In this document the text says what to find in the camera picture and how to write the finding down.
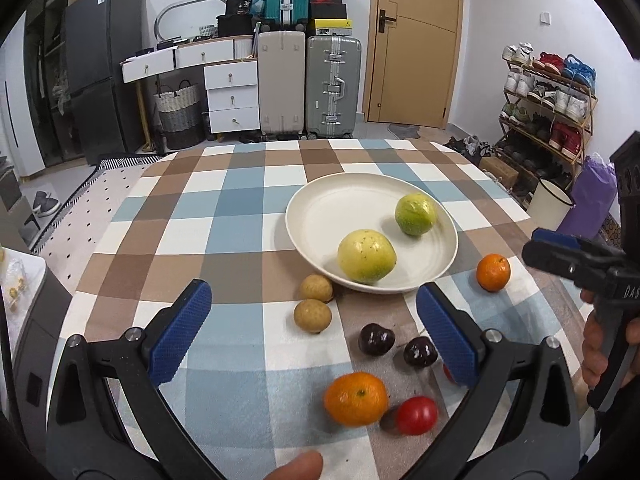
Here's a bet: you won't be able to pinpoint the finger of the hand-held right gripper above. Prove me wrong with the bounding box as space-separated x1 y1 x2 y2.
532 228 623 261
522 241 608 288

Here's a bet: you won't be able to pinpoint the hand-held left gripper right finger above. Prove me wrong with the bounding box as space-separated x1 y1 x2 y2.
416 282 581 480

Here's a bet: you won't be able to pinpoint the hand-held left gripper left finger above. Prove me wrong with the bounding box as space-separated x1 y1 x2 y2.
46 279 226 480

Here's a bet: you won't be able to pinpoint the dark red cherry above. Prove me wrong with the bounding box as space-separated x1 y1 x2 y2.
358 323 396 357
403 336 439 368

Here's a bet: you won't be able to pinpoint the mandarin orange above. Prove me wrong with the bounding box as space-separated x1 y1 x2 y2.
324 371 389 428
475 254 512 293

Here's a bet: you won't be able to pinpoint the red cherry tomato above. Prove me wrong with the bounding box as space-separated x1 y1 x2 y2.
396 396 439 436

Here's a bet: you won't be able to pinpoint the yellow-green round fruit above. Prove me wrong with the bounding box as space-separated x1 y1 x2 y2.
337 229 398 285

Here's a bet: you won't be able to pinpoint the green round fruit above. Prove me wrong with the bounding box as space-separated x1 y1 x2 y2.
394 193 437 237

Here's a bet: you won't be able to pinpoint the brown longan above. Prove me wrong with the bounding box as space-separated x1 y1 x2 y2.
293 299 333 333
299 274 334 304

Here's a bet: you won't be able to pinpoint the white round plate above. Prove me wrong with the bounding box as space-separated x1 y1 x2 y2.
285 173 459 294

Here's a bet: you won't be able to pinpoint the person's right hand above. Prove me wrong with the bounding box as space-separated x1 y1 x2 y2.
581 310 609 390

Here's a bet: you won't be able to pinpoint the person's left hand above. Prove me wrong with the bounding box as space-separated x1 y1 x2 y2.
262 451 323 480

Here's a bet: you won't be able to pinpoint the white bucket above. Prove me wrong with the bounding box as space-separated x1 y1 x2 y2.
526 178 575 232

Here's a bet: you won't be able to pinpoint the purple bag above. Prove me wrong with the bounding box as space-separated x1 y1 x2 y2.
557 155 620 241

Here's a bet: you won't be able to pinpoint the cardboard box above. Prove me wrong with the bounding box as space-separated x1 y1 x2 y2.
479 156 520 188

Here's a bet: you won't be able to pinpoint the wooden shoe rack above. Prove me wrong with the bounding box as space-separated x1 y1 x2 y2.
492 42 599 196

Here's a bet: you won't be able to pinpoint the shoe rack with shoes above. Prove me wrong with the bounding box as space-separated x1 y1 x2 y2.
501 42 597 188

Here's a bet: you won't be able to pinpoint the patterned floor rug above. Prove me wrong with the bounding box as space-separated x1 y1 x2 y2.
30 152 166 256

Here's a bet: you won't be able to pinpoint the clear plastic bag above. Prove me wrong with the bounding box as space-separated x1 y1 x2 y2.
0 247 32 311

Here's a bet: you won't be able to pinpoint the grey slippers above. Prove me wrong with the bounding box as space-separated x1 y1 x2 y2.
32 190 61 218

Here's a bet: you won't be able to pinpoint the wooden broom stick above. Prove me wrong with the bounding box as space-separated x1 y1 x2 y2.
135 82 156 153

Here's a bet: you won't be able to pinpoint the woven laundry basket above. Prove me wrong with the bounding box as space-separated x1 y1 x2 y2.
152 80 203 150

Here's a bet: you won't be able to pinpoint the wooden door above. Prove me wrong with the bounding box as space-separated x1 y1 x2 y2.
361 0 463 129

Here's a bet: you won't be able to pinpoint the white desk with drawers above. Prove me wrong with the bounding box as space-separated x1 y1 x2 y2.
121 35 261 136

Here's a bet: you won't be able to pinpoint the beige suitcase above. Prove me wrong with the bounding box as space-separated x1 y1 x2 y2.
257 31 307 141

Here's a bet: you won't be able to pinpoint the silver suitcase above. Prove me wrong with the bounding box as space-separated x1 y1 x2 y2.
305 35 362 140

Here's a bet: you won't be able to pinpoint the dark grey refrigerator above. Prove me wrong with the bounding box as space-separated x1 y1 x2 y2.
64 0 146 153

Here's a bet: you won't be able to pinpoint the dark glass cabinet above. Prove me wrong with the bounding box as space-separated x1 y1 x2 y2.
22 0 81 166

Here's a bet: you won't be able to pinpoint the yellow and black box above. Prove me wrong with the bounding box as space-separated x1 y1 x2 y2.
312 18 353 37

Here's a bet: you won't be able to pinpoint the black storage box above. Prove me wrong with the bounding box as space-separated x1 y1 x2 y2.
216 14 261 38

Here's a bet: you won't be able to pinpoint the plain black shoe box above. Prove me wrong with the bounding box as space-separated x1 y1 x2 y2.
309 4 348 21

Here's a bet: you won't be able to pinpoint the oval metal ring frame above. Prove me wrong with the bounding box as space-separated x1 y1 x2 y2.
155 0 226 43

